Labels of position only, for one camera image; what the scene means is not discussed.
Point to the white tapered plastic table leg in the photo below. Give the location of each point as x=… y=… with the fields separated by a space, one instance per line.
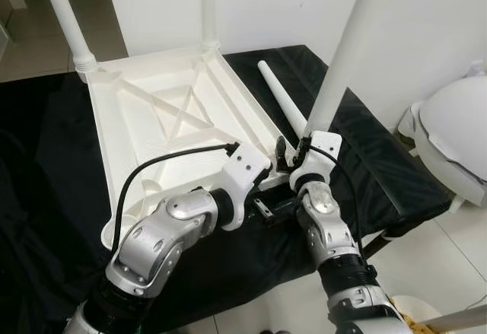
x=209 y=7
x=278 y=90
x=65 y=14
x=342 y=60

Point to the white plastic children table top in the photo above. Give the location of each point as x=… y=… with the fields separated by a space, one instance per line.
x=152 y=98

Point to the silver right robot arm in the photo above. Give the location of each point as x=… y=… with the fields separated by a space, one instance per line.
x=331 y=227

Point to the white plastic chair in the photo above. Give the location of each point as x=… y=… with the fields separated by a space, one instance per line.
x=456 y=128

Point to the white round basket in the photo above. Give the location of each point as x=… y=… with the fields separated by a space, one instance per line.
x=407 y=303

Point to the yellow crumpled cloth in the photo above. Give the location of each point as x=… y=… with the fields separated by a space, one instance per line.
x=417 y=325

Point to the white round bar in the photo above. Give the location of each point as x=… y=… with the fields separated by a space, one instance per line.
x=460 y=319

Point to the black table cloth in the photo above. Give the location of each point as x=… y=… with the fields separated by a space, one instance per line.
x=38 y=159

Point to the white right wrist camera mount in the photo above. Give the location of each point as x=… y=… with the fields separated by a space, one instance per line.
x=323 y=147

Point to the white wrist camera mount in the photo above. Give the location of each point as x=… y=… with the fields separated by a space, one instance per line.
x=323 y=147
x=247 y=166

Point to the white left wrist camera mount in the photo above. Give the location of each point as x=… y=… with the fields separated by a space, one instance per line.
x=247 y=166

